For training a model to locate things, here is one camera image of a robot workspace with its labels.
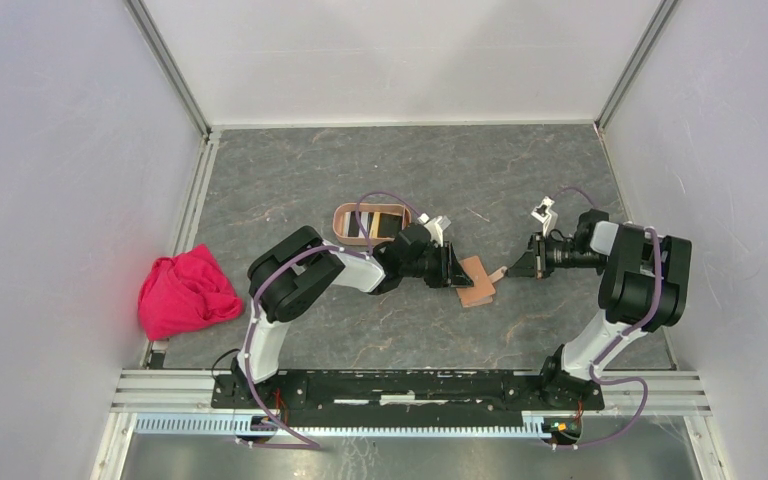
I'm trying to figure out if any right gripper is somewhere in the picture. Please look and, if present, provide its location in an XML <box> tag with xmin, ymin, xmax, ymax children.
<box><xmin>504</xmin><ymin>231</ymin><xmax>604</xmax><ymax>278</ymax></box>

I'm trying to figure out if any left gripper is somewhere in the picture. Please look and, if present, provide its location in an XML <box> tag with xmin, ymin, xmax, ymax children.
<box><xmin>400</xmin><ymin>240</ymin><xmax>473</xmax><ymax>288</ymax></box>

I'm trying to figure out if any tan leather card holder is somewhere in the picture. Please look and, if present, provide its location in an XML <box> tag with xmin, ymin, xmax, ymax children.
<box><xmin>457</xmin><ymin>256</ymin><xmax>508</xmax><ymax>308</ymax></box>

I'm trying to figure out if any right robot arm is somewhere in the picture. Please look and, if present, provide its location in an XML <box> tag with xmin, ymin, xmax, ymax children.
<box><xmin>506</xmin><ymin>209</ymin><xmax>692</xmax><ymax>408</ymax></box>

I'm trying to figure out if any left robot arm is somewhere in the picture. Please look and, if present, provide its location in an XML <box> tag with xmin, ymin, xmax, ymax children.
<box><xmin>235</xmin><ymin>223</ymin><xmax>474</xmax><ymax>408</ymax></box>

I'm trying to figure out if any silver credit card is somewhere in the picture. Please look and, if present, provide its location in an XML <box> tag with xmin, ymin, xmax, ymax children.
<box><xmin>358</xmin><ymin>211</ymin><xmax>374</xmax><ymax>239</ymax></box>

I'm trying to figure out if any red crumpled cloth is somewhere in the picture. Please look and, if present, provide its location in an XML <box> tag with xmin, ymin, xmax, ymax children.
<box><xmin>137</xmin><ymin>244</ymin><xmax>245</xmax><ymax>342</ymax></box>

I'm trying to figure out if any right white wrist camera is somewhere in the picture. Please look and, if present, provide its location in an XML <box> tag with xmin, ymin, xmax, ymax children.
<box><xmin>531</xmin><ymin>196</ymin><xmax>558</xmax><ymax>236</ymax></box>

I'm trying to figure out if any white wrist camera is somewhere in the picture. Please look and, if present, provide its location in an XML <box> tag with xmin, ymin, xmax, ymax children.
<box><xmin>416</xmin><ymin>213</ymin><xmax>451</xmax><ymax>245</ymax></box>
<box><xmin>531</xmin><ymin>196</ymin><xmax>558</xmax><ymax>236</ymax></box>

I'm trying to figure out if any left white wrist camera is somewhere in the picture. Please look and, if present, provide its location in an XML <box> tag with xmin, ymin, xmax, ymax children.
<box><xmin>416</xmin><ymin>213</ymin><xmax>451</xmax><ymax>245</ymax></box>

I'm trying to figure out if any white toothed cable duct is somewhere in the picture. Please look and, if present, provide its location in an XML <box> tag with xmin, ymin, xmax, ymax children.
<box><xmin>134</xmin><ymin>413</ymin><xmax>550</xmax><ymax>440</ymax></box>

